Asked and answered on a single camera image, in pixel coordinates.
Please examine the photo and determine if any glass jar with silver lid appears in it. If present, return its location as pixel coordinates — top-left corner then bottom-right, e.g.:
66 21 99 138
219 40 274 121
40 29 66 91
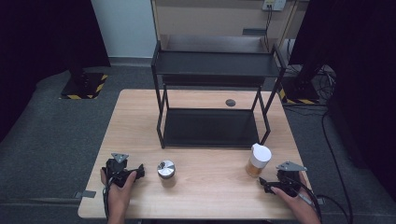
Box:
156 160 177 189

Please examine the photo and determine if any spice jar with white lid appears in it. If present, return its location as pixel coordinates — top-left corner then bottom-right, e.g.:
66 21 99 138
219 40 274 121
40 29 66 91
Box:
245 143 273 178

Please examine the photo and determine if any grey flat bar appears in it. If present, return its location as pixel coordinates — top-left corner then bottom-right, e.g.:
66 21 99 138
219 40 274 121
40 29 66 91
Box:
242 28 268 36

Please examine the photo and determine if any black curtain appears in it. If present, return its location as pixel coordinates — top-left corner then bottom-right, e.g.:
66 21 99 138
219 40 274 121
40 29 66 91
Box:
0 0 112 143
288 0 396 202

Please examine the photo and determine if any black stand with striped base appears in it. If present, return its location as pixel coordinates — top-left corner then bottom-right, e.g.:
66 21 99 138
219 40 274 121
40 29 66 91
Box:
59 60 109 101
277 63 322 105

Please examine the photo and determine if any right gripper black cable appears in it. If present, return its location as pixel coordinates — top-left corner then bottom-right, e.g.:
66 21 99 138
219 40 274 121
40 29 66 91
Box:
288 175 324 223

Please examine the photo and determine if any person's right hand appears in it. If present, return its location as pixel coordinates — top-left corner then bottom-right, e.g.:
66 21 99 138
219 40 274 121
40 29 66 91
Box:
270 172 316 218

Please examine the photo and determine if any black metal shelf rack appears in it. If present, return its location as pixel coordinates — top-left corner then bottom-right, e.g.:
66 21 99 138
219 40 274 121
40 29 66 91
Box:
150 40 287 150

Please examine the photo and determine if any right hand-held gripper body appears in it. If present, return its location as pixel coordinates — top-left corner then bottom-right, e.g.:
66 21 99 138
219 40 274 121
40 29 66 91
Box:
270 161 308 198

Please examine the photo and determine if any tangle of black cables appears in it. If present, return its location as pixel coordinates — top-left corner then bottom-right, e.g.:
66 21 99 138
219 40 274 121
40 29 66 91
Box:
316 65 338 105

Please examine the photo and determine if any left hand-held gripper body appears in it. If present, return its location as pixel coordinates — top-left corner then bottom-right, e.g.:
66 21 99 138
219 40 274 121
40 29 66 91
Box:
105 152 139 189

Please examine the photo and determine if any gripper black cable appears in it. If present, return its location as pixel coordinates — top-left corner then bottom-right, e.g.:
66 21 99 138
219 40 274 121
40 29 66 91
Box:
103 176 114 220
288 175 324 223

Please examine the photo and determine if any white wall power outlet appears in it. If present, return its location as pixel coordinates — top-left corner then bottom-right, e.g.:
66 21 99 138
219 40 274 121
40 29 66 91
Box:
262 0 287 12

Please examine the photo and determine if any person's left hand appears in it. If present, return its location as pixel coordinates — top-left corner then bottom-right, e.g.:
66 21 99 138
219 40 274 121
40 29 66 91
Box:
100 167 138 217

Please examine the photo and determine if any black floor cable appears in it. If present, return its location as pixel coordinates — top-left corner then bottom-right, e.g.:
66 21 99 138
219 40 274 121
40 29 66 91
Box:
315 105 355 224

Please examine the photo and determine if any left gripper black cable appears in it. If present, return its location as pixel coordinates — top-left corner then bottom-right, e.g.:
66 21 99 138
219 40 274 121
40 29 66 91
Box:
103 176 114 220

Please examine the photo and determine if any black outlet cable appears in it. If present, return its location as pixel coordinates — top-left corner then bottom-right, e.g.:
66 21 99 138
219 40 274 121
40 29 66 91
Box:
263 5 273 52

